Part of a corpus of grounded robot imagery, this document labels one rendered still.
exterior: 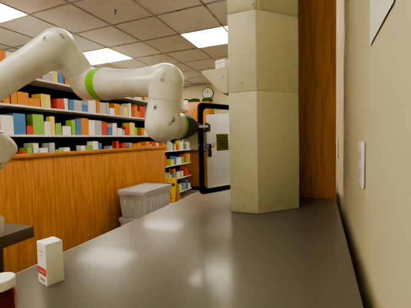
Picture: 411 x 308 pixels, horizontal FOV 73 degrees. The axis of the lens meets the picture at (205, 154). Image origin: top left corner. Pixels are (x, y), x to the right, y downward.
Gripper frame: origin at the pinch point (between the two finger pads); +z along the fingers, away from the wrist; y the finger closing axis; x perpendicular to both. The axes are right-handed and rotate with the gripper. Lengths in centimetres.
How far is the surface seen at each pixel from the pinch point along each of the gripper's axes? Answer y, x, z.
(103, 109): 235, -40, 196
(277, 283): -37, 34, -54
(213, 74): -5.5, -21.1, -4.0
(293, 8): -35, -46, 9
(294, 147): -35.1, 8.9, 8.6
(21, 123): 235, -15, 79
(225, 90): -10.5, -14.4, -4.0
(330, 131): -49, 2, 33
